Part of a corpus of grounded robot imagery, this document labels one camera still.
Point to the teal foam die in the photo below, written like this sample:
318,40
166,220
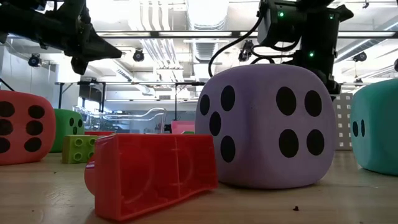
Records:
379,130

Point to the purple foam die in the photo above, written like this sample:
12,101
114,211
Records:
255,130

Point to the pink plastic bin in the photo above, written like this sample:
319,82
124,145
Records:
182,126

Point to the silver ceiling air duct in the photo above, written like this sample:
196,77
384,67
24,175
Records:
206,18

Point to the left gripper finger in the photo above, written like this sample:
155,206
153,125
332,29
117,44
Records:
99,46
79,65

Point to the clear plastic bin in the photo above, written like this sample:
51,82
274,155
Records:
155,119

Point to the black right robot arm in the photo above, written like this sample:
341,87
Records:
317,28

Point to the red stepped toy block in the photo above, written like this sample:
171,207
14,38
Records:
140,174

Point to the lime green toy block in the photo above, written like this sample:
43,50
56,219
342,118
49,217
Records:
70,155

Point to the green foam die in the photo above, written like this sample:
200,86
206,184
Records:
63,124

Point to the red foam die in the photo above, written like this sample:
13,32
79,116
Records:
46,140

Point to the small black debris speck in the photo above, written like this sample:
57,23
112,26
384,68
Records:
295,208

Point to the black background table frame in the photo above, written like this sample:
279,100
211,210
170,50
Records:
103,96

